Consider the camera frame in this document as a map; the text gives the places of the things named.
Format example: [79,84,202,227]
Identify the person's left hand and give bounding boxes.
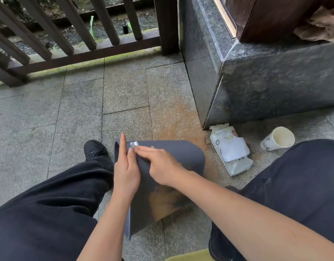
[113,133,142,204]

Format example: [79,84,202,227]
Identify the person's right hand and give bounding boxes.
[134,145,196,188]

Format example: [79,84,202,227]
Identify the dark blue plastic bin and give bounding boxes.
[114,137,206,241]

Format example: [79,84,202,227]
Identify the white wet wipes packet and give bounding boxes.
[209,123,254,177]

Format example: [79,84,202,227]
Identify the person's right forearm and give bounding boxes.
[177,171,334,261]

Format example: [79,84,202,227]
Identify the person's left forearm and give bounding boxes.
[77,197,135,261]

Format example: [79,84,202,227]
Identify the person's black left shoe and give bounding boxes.
[83,140,114,171]

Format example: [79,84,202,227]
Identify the person's black trousers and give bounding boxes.
[0,138,334,261]

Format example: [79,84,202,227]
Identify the yellow stool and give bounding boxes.
[165,248,215,261]

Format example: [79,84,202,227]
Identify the white paper cup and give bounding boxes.
[260,126,296,152]

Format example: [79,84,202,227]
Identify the grey granite plinth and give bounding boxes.
[177,0,334,130]

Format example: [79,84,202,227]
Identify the dark wooden railing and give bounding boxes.
[0,0,180,87]

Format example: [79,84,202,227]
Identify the green plants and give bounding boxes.
[88,15,134,38]

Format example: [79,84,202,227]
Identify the brass trim strip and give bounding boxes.
[211,0,237,39]

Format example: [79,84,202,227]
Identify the brown wooden pillar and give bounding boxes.
[211,0,334,44]

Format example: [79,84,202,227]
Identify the crumpled brown paper bag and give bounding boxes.
[293,5,334,44]

